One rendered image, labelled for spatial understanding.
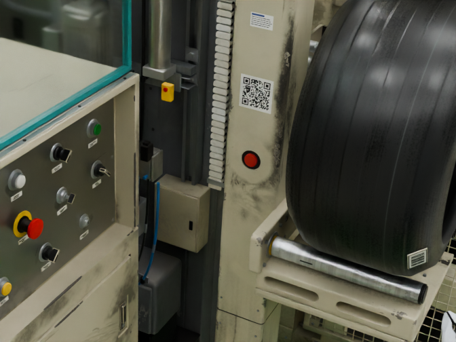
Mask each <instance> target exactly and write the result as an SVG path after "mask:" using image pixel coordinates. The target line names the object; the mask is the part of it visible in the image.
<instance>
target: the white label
mask: <svg viewBox="0 0 456 342"><path fill-rule="evenodd" d="M427 261H428V248H424V249H422V250H419V251H417V252H414V253H411V254H408V255H407V263H408V269H410V268H413V267H416V266H418V265H421V264H424V263H426V262H427Z"/></svg>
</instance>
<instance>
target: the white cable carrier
mask: <svg viewBox="0 0 456 342"><path fill-rule="evenodd" d="M217 7H219V8H220V9H218V10H217V15H219V16H218V17H217V19H216V21H217V22H219V24H217V25H216V29H217V30H219V31H217V32H216V37H218V38H217V39H216V44H218V45H217V46H216V47H215V51H216V52H217V53H216V54H215V58H217V59H216V60H215V61H214V65H216V67H215V68H214V72H215V74H214V79H215V81H214V83H213V85H214V86H216V87H214V88H213V92H214V93H215V94H213V96H212V98H213V99H214V101H213V102H212V106H214V107H213V108H212V112H213V114H212V119H213V120H212V123H211V125H212V127H211V132H212V133H211V136H210V137H211V138H212V140H211V141H210V144H211V145H212V146H211V147H210V150H211V152H210V157H211V158H210V163H211V164H210V166H209V169H210V171H209V175H210V176H209V178H210V179H212V180H215V181H219V182H222V183H223V182H224V183H225V163H226V152H227V131H228V119H229V99H230V86H231V64H232V53H233V32H234V20H235V2H234V1H228V0H220V1H219V2H218V4H217ZM208 187H210V188H213V189H217V190H219V191H221V189H222V187H219V186H216V185H212V184H210V183H208Z"/></svg>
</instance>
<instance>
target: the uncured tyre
mask: <svg viewBox="0 0 456 342"><path fill-rule="evenodd" d="M286 203H287V207H288V211H289V214H290V217H291V219H292V220H293V222H294V224H295V226H296V228H297V229H298V231H299V233H300V235H301V237H302V238H303V240H304V241H305V242H306V243H308V244H309V245H310V246H312V247H314V248H315V249H316V250H319V251H320V252H324V253H326V254H330V255H333V256H335V257H339V258H342V259H345V260H348V261H351V262H354V263H357V264H360V265H363V266H367V267H370V268H373V269H376V270H379V271H382V272H385V273H389V274H392V275H394V276H413V275H415V274H417V273H420V272H422V271H424V270H426V269H429V268H430V267H433V266H435V265H436V264H437V262H438V261H439V260H440V258H441V257H442V255H443V253H444V251H445V250H446V248H447V245H448V243H449V241H450V239H451V237H452V235H453V233H454V231H455V229H456V0H347V1H346V2H345V3H344V4H343V5H342V6H341V7H340V8H339V9H338V11H337V12H336V14H335V15H334V16H333V17H332V20H331V21H330V22H329V24H328V26H327V27H326V30H325V31H324V34H323V36H322V38H321V40H320V42H319V44H318V46H317V48H316V51H315V53H314V55H313V58H312V60H311V63H310V66H309V68H308V71H307V74H306V76H305V81H304V83H303V87H302V89H301V93H300V96H299V101H298V103H297V108H296V111H295V114H294V120H293V124H292V130H291V133H290V141H289V146H288V155H287V161H286ZM424 248H427V262H426V263H424V264H421V265H418V266H416V267H413V268H410V269H408V263H407V255H408V254H411V253H414V252H417V251H419V250H422V249H424Z"/></svg>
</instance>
